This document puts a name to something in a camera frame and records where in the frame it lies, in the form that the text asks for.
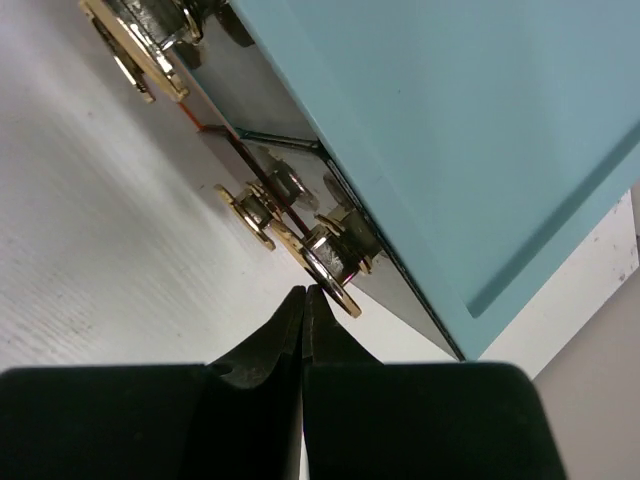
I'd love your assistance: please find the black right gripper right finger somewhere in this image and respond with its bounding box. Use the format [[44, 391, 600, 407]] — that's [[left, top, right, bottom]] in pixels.
[[302, 286, 566, 479]]

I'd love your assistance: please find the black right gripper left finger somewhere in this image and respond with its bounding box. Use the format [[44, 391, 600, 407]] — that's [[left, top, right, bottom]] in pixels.
[[1, 286, 305, 479]]

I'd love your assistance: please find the drawer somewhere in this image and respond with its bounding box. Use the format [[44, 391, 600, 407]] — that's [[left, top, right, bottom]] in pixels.
[[239, 130, 465, 360]]

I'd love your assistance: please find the teal drawer box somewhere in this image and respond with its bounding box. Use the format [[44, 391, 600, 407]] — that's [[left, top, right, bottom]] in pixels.
[[81, 1, 639, 374]]

